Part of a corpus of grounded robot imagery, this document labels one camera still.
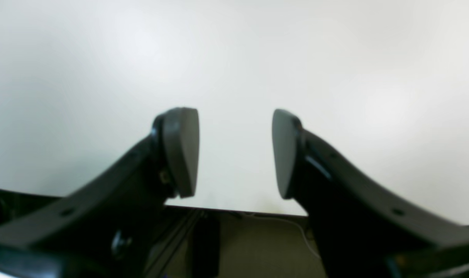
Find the black table leg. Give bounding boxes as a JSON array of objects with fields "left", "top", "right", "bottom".
[{"left": 187, "top": 210, "right": 221, "bottom": 278}]

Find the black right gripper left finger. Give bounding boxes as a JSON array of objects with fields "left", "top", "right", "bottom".
[{"left": 0, "top": 107, "right": 200, "bottom": 278}]

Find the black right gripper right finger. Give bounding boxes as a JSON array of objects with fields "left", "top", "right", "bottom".
[{"left": 273, "top": 109, "right": 469, "bottom": 278}]

